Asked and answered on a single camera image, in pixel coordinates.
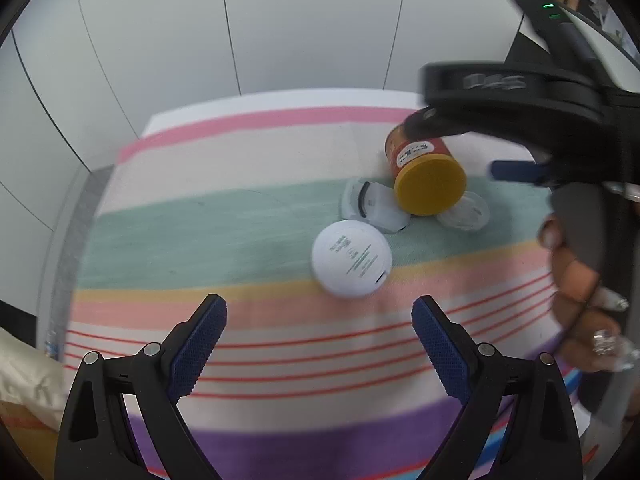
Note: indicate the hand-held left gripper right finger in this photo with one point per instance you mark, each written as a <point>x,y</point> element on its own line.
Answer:
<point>445,355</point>

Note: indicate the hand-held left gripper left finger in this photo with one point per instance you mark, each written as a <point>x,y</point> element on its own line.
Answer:
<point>200,350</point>

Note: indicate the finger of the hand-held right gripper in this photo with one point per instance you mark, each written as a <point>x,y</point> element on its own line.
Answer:
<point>432,119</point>
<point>515,170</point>

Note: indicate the yellow lid jar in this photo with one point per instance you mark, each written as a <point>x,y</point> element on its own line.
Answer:
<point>430,185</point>

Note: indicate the white round compact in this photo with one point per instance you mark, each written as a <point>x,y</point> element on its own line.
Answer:
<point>350,257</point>

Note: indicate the brown cardboard box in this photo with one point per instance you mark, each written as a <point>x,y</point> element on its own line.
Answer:
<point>25,435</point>

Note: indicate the person's right hand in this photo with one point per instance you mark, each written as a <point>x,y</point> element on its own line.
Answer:
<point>575,280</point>

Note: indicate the clear plastic container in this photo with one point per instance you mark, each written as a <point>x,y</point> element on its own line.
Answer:
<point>470,215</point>

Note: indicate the striped pastel cloth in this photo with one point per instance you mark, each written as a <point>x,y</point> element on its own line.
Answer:
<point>250,210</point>

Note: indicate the clear plastic bottle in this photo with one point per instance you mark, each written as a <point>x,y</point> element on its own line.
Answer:
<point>50,345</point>

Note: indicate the cream puffer jacket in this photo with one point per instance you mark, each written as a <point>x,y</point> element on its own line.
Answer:
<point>20,375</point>

